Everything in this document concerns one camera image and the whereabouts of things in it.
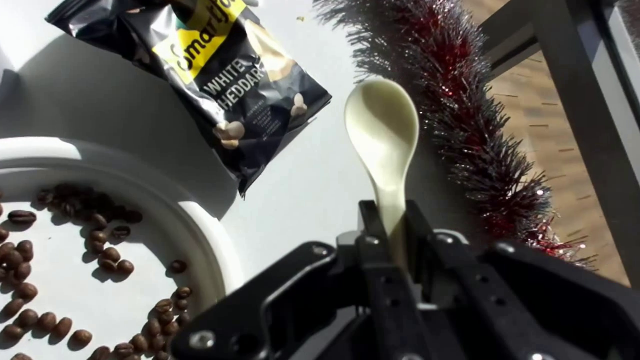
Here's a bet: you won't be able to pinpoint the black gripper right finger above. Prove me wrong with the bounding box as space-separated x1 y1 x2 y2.
405 198 640 360

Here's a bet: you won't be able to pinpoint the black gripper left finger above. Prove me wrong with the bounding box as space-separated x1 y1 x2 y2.
168 198 433 360

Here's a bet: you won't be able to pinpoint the white plastic spoon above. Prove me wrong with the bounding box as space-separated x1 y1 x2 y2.
343 73 423 271

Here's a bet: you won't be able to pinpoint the white bowl of beans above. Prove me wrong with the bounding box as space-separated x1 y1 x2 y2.
0 133 246 360

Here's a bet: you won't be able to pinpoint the brown coffee beans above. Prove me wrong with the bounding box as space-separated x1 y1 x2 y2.
0 181 197 360

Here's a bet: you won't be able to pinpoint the red silver tinsel garland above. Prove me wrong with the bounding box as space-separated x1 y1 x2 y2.
310 0 592 268

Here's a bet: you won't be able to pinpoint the black popcorn snack bag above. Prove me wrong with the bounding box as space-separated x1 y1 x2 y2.
45 0 334 196

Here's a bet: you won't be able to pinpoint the grey window frame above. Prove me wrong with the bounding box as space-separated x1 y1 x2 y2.
479 0 640 290

